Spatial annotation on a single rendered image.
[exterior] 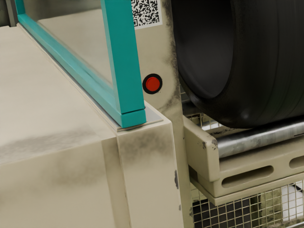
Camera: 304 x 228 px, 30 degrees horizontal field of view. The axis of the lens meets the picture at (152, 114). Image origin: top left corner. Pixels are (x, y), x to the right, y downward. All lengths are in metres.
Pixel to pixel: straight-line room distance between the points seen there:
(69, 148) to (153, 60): 0.81
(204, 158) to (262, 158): 0.15
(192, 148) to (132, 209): 0.82
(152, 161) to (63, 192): 0.07
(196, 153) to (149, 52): 0.24
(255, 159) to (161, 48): 0.32
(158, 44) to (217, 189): 0.34
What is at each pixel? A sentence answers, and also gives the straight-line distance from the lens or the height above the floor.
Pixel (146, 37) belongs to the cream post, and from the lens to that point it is 1.19.
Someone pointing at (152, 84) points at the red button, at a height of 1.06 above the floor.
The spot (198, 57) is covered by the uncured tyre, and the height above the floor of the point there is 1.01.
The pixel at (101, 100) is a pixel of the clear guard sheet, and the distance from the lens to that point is 0.45.
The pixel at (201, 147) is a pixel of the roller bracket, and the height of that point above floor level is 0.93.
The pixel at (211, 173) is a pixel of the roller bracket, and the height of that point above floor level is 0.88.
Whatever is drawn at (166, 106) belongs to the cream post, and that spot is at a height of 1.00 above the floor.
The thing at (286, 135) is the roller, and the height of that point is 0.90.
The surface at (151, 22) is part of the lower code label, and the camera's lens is 1.19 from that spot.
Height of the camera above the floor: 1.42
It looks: 20 degrees down
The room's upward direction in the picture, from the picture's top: 7 degrees counter-clockwise
